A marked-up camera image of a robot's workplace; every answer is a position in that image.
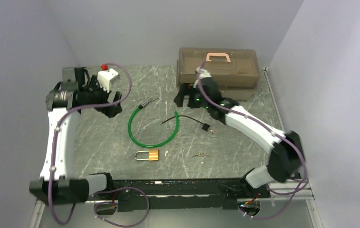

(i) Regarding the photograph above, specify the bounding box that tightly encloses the brown plastic toolbox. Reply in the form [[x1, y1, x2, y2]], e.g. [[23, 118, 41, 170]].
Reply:
[[176, 47, 261, 101]]

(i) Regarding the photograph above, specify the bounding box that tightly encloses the brass padlock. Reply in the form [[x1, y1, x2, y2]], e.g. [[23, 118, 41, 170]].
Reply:
[[135, 148, 159, 161]]

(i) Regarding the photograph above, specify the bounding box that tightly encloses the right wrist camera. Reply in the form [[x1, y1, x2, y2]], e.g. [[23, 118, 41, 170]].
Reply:
[[195, 69, 212, 80]]

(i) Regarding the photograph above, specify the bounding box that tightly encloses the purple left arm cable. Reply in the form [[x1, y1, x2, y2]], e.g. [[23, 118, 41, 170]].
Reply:
[[47, 63, 150, 228]]

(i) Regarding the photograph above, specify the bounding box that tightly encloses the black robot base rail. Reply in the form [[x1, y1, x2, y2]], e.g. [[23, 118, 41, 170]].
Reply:
[[88, 178, 271, 212]]

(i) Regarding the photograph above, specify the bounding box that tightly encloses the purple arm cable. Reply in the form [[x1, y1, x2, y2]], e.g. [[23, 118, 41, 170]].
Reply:
[[195, 59, 310, 220], [47, 63, 150, 228]]

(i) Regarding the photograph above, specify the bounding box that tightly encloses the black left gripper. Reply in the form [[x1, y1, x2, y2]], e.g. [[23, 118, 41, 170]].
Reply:
[[80, 76, 122, 117]]

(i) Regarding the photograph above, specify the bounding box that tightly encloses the black cable padlock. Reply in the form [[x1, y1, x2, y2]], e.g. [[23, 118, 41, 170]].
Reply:
[[161, 115, 210, 132]]

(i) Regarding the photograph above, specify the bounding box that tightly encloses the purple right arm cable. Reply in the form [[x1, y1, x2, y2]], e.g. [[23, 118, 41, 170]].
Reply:
[[195, 59, 310, 220]]

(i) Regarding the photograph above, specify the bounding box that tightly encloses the silver key bunch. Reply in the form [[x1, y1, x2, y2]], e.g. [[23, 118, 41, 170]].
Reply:
[[193, 152, 209, 157]]

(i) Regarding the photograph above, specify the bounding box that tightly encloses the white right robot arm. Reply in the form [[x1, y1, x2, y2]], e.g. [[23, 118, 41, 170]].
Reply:
[[174, 77, 306, 197]]

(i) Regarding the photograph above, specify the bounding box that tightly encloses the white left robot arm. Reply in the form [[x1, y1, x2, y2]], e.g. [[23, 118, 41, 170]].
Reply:
[[29, 65, 122, 205]]

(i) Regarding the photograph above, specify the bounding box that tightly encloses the green cable lock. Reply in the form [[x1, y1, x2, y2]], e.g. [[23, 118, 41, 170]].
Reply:
[[127, 100, 180, 149]]

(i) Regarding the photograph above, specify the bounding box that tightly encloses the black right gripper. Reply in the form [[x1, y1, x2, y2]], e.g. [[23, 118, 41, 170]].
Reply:
[[174, 84, 210, 111]]

